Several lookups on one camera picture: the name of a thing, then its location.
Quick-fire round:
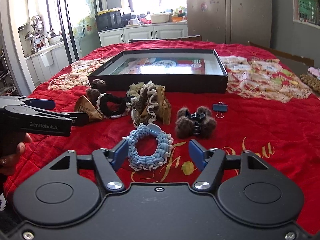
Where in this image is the black white-edged scrunchie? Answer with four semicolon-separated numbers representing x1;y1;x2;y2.
96;93;131;119

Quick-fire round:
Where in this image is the brown fuzzy hair claw small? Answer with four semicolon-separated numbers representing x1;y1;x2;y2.
86;79;107;106

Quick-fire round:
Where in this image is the light blue knitted scrunchie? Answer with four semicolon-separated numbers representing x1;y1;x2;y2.
124;124;174;171

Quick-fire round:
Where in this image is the blue binder clip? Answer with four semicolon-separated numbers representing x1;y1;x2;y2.
212;102;228;119

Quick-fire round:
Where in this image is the brown white-edged scrunchie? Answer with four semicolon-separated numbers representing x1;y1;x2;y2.
126;81;159;128

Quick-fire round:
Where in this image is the person's left hand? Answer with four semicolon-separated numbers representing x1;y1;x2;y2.
1;133;32;176

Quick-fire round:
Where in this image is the colourful booklet in box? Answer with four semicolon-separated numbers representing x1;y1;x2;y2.
111;57;205;75

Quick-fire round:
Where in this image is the black shallow cardboard box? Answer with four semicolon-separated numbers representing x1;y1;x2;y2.
88;48;228;93

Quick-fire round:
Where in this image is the red quilted bedspread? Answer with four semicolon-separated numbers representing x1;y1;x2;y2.
4;41;319;235

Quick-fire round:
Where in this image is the white kitchen cabinet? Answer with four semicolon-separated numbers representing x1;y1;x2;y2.
99;22;188;47

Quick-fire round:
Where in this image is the black microwave oven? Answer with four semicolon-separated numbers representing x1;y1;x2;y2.
96;10;123;31

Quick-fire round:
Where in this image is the dark wooden chair back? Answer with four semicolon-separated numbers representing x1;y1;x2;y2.
129;35;202;43

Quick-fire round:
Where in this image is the brown beaded mat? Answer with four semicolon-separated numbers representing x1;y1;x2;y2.
300;74;320;94

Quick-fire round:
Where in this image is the cream plastic basin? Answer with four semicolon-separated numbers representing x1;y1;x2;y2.
150;12;172;24

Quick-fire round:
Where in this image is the stainless steel refrigerator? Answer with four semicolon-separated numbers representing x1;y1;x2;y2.
187;0;272;47

